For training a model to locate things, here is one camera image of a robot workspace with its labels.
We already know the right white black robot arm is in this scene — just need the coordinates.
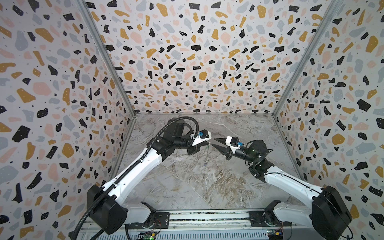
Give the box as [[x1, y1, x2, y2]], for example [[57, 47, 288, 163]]
[[213, 137, 353, 240]]

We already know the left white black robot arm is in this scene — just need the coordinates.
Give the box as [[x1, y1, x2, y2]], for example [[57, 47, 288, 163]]
[[86, 117, 212, 235]]

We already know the right electronics board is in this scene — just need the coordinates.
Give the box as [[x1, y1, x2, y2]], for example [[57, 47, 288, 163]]
[[267, 229, 284, 240]]

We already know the electronics board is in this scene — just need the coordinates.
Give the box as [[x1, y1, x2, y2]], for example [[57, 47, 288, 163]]
[[141, 232, 158, 240], [267, 229, 284, 240]]

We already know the left electronics board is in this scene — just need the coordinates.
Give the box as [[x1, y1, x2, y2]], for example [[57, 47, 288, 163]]
[[141, 232, 158, 240]]

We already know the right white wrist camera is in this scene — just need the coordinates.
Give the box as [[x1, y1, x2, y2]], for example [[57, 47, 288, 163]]
[[225, 136, 244, 153]]

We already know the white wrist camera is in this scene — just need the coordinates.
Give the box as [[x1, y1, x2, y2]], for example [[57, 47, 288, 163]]
[[225, 136, 244, 153], [192, 130, 212, 147]]

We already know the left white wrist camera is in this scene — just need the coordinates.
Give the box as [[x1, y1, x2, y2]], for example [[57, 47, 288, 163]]
[[192, 130, 212, 147]]

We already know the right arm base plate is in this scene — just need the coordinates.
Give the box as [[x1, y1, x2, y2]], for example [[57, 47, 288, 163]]
[[248, 210, 292, 228]]

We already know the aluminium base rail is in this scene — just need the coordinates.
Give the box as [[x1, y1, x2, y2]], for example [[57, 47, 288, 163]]
[[78, 209, 322, 240]]

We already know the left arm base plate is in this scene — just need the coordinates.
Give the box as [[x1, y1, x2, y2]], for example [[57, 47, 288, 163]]
[[129, 212, 170, 232]]

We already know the left black corrugated cable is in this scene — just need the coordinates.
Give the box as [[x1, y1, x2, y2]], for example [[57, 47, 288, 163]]
[[70, 116, 200, 240]]

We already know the left aluminium corner post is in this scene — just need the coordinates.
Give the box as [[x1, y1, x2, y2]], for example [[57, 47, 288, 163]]
[[76, 0, 136, 118]]

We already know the aluminium corner post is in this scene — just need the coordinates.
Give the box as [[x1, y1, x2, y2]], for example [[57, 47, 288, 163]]
[[76, 0, 136, 118], [273, 0, 344, 120]]

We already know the right aluminium corner post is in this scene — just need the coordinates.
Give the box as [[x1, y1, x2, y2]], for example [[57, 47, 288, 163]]
[[273, 0, 344, 120]]

